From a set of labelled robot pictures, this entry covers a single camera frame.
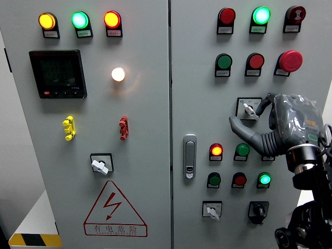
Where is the small red lit lamp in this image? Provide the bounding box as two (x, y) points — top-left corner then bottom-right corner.
(209, 143), (224, 162)

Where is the turn switch slim white handle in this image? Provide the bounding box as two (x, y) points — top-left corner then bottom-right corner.
(235, 96), (263, 122)

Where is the small yellow handle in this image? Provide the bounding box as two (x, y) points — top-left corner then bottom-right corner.
(62, 116), (77, 142)

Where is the green round lit lamp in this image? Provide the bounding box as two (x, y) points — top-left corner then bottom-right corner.
(71, 11), (94, 39)
(248, 6), (271, 34)

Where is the small red handle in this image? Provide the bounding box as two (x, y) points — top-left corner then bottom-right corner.
(119, 115), (129, 142)

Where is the black display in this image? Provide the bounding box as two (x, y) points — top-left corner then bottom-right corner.
(29, 49), (88, 100)

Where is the large red stop button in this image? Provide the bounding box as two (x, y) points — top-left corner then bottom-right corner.
(273, 50), (303, 77)

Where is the red round unlit lamp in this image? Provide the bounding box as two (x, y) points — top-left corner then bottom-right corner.
(216, 7), (237, 35)

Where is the yellow round lamp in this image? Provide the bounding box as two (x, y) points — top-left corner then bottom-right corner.
(38, 11), (61, 39)

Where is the small dark green push button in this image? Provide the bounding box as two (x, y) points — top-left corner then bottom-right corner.
(206, 172), (222, 189)

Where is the grey cabinet door with lock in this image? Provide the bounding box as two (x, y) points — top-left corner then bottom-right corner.
(170, 0), (332, 249)

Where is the black yellow striped tape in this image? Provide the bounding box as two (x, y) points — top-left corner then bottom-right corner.
(8, 233), (63, 247)

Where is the small turn switch white handle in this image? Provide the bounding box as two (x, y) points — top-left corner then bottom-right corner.
(202, 200), (223, 222)

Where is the small red push button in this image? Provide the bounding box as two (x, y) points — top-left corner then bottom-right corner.
(231, 172), (247, 189)

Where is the white lamp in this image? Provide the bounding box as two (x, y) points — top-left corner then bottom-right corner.
(111, 67), (126, 82)

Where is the red warning triangle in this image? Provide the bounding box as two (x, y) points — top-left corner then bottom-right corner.
(83, 180), (148, 238)

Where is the small green lit lamp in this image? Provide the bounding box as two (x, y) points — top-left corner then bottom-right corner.
(256, 172), (272, 189)

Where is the grey cabinet door with display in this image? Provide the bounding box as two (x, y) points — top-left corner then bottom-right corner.
(0, 0), (173, 249)

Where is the silver door lock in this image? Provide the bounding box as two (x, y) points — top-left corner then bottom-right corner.
(183, 134), (197, 180)

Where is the turn switch wide white handle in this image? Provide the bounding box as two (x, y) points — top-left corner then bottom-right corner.
(90, 153), (114, 176)

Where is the orange-red round lit lamp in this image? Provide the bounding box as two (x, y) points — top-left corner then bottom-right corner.
(103, 10), (123, 38)

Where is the dark red buzzer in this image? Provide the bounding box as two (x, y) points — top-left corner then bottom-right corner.
(282, 5), (307, 34)

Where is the turn switch black handle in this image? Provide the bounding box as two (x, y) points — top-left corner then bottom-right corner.
(247, 201), (270, 226)

